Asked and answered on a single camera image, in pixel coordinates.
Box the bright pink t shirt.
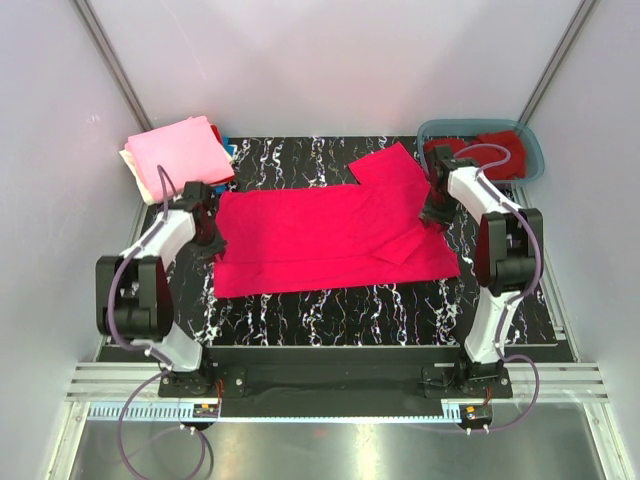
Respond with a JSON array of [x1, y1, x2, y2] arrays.
[[213, 143, 460, 299]]

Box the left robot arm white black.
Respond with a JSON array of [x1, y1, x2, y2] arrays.
[[95, 182, 226, 396]]

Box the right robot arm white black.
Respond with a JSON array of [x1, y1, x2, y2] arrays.
[[420, 145, 544, 397]]

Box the folded cream t shirt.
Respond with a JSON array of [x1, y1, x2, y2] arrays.
[[119, 149, 155, 205]]

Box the folded light pink t shirt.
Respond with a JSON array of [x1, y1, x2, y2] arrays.
[[124, 116, 234, 204]]

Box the folded blue t shirt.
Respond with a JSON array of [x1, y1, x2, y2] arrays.
[[214, 136, 237, 195]]

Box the teal plastic basin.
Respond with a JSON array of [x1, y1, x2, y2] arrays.
[[416, 119, 545, 186]]

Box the dark red t shirt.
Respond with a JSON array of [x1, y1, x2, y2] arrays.
[[423, 130, 527, 182]]

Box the folded red t shirt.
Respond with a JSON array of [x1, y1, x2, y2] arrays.
[[210, 124, 224, 145]]

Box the black marble pattern mat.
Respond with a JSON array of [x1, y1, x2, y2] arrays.
[[167, 136, 479, 347]]

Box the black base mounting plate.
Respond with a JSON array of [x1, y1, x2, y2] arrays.
[[159, 344, 511, 419]]

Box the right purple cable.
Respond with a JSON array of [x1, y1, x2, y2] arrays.
[[449, 144, 544, 436]]

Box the purple cable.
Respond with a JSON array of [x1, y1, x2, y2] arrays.
[[449, 144, 544, 436], [107, 164, 214, 480]]

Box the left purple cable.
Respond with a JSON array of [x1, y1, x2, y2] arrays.
[[107, 164, 214, 480]]

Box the aluminium frame rail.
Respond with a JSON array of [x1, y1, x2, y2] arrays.
[[48, 363, 639, 479]]

